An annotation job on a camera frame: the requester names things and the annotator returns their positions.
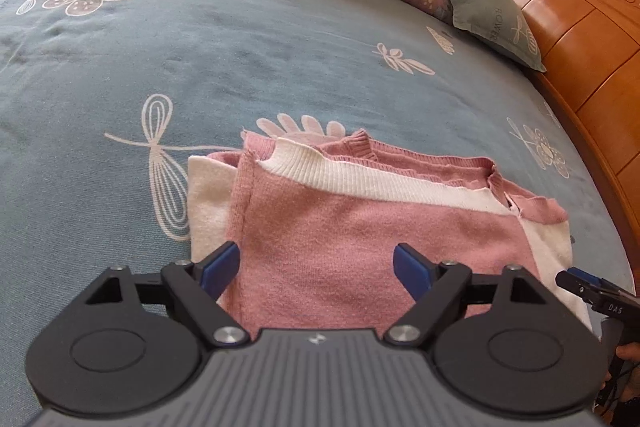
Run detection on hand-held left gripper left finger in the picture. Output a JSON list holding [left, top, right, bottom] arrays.
[[85, 241, 251, 350]]

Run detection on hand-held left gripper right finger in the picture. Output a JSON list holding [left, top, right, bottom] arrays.
[[384, 243, 543, 350]]

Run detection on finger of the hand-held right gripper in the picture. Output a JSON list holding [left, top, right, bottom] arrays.
[[556, 270, 601, 305], [569, 267, 608, 290]]

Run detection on pink and cream knit sweater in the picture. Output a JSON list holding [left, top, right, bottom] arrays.
[[187, 130, 593, 343]]

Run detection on person's right forearm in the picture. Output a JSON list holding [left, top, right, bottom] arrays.
[[612, 397, 640, 427]]

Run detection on person's right hand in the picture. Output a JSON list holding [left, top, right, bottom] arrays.
[[604, 343, 640, 400]]

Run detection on blue floral bed sheet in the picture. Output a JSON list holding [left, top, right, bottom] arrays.
[[0, 0, 636, 413]]

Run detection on wooden headboard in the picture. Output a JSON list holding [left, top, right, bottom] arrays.
[[476, 0, 640, 298]]

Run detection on blue-green printed pillow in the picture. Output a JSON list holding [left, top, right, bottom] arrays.
[[445, 0, 547, 72]]

